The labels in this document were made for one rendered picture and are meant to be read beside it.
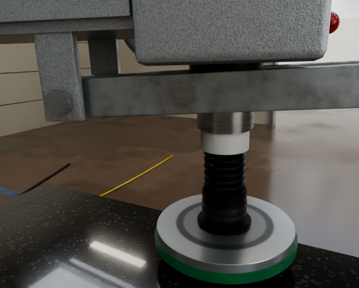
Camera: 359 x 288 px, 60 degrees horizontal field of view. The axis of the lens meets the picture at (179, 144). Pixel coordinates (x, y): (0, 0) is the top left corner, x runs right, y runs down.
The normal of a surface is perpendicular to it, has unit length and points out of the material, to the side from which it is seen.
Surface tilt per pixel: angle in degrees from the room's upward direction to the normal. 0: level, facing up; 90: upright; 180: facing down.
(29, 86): 90
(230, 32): 90
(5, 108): 90
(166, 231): 0
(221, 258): 0
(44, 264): 0
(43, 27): 90
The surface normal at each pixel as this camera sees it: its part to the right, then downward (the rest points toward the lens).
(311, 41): -0.13, 0.27
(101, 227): -0.03, -0.96
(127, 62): -0.53, 0.25
